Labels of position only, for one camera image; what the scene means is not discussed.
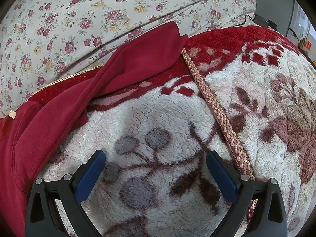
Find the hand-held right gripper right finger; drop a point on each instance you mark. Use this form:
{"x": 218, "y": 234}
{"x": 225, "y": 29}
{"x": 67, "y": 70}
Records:
{"x": 222, "y": 177}

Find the floral print quilt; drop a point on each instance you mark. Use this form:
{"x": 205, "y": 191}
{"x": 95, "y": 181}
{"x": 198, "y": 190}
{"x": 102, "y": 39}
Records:
{"x": 98, "y": 9}

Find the red white fleece blanket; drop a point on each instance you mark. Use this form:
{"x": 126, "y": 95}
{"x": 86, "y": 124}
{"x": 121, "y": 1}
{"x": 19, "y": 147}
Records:
{"x": 160, "y": 108}

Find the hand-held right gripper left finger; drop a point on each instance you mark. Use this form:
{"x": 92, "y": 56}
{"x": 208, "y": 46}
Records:
{"x": 90, "y": 177}

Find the black power adapter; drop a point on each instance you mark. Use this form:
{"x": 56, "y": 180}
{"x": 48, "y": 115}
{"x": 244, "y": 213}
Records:
{"x": 261, "y": 19}

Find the dark red fleece garment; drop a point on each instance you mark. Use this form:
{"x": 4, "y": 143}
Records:
{"x": 138, "y": 56}

